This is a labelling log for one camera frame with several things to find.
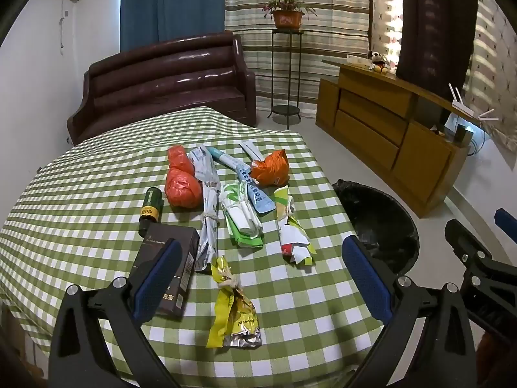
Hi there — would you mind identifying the dark brown curtain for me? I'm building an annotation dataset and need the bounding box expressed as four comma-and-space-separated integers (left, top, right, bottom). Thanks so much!
396, 0, 479, 92

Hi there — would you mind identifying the person's right forearm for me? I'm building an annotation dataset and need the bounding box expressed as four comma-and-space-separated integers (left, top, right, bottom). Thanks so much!
477, 331, 501, 388

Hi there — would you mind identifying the plush mouse toy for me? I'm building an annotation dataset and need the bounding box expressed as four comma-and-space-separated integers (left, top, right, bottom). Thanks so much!
369, 50, 390, 74

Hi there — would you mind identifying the bin with black liner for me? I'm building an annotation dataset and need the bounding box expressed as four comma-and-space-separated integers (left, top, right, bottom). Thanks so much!
332, 179, 419, 275

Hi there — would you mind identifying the wall cable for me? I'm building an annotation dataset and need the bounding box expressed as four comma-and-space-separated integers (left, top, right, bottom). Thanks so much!
60, 0, 70, 49

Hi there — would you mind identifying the blue curtain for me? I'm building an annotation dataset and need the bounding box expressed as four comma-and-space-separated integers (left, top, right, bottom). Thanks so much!
120, 0, 226, 53

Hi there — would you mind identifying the dark green small bottle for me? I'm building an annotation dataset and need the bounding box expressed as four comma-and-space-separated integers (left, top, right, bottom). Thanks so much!
137, 187, 163, 237

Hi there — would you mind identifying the beige patterned curtain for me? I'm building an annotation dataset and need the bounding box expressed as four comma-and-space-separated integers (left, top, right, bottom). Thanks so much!
369, 0, 517, 152

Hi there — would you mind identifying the blue white toothpaste tube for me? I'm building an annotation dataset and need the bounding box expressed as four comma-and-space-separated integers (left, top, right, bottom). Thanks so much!
236, 166, 276, 215

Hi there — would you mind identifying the colourful wrapper tied with string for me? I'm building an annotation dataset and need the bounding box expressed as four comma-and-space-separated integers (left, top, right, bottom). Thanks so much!
275, 186, 315, 269

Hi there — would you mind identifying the grey wrapper tied with string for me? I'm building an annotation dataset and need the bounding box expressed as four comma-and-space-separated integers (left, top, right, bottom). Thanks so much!
195, 183, 222, 272

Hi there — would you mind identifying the potted plant in orange pot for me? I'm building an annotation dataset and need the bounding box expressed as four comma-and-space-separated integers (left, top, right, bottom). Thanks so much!
263, 0, 318, 30

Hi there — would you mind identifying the red plastic bag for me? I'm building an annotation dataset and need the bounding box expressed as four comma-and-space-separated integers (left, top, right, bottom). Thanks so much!
164, 145, 203, 210

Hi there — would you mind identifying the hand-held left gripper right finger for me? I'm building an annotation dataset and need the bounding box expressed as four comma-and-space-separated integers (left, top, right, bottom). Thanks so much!
341, 235, 477, 388

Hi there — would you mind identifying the brown leather sofa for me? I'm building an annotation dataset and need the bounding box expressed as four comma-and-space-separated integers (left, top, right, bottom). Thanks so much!
67, 31, 258, 146

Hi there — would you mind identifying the green and white wrapper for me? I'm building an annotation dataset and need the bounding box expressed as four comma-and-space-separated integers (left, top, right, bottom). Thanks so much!
220, 182, 265, 249

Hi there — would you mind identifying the green checked tablecloth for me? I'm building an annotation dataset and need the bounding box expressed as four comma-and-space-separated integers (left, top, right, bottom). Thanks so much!
0, 106, 378, 388

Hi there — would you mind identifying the black metal plant stand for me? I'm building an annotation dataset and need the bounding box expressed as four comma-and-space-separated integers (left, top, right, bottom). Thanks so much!
269, 28, 304, 128

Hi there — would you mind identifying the black carton box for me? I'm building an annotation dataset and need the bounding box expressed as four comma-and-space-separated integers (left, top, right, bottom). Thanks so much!
131, 225, 201, 319

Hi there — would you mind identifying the striped curtain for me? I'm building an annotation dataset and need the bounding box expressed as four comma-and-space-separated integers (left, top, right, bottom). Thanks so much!
224, 0, 370, 116

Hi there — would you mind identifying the white router with antennas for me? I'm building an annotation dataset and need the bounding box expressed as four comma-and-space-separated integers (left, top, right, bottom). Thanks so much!
448, 83, 499, 122

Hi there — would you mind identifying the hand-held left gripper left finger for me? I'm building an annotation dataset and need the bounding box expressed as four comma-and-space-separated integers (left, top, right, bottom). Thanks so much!
48, 238, 182, 388

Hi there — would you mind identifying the teal and white packet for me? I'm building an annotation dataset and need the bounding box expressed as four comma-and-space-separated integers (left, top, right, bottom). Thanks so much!
208, 147, 248, 175

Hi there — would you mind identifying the wooden cabinet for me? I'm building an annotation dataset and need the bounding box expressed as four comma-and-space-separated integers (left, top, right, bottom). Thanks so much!
315, 59, 469, 218

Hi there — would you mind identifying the yellow foil wrapper with string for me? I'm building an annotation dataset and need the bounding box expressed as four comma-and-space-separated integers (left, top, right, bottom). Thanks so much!
206, 255, 262, 349

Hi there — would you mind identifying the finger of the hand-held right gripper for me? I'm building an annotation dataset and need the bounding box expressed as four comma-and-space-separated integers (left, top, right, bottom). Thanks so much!
444, 218, 491, 267
495, 208, 517, 245

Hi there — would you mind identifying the orange plastic bag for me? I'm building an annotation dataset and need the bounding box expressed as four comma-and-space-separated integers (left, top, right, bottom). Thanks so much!
250, 149, 290, 187

